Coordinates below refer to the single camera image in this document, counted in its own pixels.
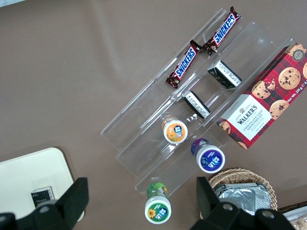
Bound small black white box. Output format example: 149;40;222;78
207;60;242;90
182;91;212;119

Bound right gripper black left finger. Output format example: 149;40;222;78
0;176;90;230

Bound black Pace box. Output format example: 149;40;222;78
30;185;56;209

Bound clear acrylic stepped shelf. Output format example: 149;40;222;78
100;8;298;200

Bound Snickers bar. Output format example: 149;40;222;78
166;40;202;90
202;6;242;54

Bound oval tan wicker basket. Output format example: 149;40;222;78
207;168;279;212

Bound white plastic bin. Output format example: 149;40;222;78
277;205;307;230

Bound aluminium foil tray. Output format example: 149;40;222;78
213;183;271;217

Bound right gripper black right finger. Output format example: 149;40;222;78
196;176;293;230

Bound red Walkers shortbread box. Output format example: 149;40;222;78
215;43;307;150

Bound purple cap small bottle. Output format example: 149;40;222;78
190;138;226;174

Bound clear cracker packet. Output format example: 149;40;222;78
289;215;307;230

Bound green cap small bottle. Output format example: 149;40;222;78
144;181;172;225

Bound cream plastic tray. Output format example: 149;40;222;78
0;147;75;217

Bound orange cap small bottle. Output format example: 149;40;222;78
161;115;189;144

